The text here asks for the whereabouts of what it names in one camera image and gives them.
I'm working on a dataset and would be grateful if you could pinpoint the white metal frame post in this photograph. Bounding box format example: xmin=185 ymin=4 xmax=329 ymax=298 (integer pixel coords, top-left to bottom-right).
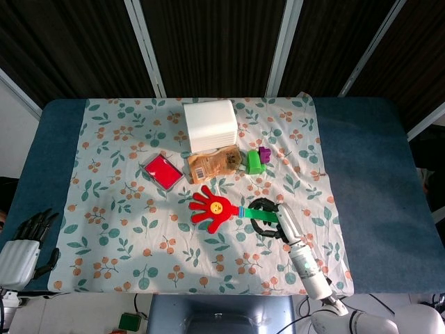
xmin=339 ymin=0 xmax=407 ymax=97
xmin=406 ymin=102 xmax=445 ymax=140
xmin=266 ymin=0 xmax=303 ymax=97
xmin=123 ymin=0 xmax=167 ymax=98

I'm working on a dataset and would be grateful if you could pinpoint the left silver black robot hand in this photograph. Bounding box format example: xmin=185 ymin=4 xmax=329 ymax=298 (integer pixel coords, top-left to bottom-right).
xmin=0 ymin=207 xmax=60 ymax=292

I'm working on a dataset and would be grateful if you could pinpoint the white ribbed plastic box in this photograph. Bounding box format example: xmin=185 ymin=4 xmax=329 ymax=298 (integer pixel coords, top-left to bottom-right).
xmin=183 ymin=100 xmax=239 ymax=154

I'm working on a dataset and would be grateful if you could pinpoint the green box on floor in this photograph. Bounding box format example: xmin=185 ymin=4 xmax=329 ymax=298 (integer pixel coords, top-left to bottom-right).
xmin=118 ymin=312 xmax=143 ymax=331

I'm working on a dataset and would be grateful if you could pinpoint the brown paper packet with barcode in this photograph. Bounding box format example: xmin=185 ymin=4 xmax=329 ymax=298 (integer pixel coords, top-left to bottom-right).
xmin=187 ymin=145 xmax=244 ymax=184

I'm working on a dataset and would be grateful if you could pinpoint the floral fruit print tablecloth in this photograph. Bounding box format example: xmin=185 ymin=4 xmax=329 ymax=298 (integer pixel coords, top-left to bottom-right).
xmin=47 ymin=92 xmax=355 ymax=296

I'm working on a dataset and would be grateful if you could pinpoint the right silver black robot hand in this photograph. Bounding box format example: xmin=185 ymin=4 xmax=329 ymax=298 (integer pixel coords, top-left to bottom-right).
xmin=248 ymin=197 xmax=305 ymax=246

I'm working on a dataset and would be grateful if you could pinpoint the grey blue robot torso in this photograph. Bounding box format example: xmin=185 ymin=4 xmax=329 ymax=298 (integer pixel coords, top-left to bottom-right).
xmin=147 ymin=294 xmax=300 ymax=334

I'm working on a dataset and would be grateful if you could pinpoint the red hand-shaped clapper green handle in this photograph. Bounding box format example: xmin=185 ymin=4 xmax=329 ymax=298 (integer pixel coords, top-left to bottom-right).
xmin=188 ymin=185 xmax=284 ymax=234

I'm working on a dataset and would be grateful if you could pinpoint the blue felt table cover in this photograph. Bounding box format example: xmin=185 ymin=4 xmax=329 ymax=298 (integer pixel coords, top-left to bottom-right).
xmin=0 ymin=97 xmax=442 ymax=296

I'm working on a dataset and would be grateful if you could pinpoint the red ink pad clear case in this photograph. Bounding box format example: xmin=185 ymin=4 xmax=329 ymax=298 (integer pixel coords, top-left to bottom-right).
xmin=141 ymin=152 xmax=184 ymax=191

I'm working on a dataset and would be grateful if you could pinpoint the green plastic toy block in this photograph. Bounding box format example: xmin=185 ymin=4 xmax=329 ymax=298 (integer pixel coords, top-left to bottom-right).
xmin=245 ymin=149 xmax=268 ymax=175

